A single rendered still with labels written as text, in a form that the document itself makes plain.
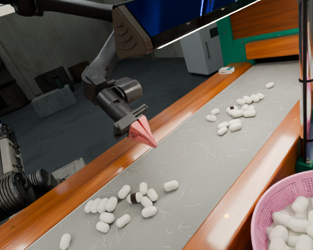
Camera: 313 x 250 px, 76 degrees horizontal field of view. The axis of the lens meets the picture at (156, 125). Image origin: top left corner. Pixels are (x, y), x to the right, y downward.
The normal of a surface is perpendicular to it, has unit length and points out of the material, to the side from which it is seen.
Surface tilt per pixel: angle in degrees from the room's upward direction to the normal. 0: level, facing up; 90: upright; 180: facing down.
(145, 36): 58
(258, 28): 90
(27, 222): 0
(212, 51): 90
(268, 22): 90
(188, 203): 0
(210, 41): 90
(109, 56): 44
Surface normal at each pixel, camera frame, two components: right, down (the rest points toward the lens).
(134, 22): 0.36, -0.32
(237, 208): -0.32, -0.84
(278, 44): -0.70, 0.52
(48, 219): 0.22, -0.49
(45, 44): 0.43, 0.28
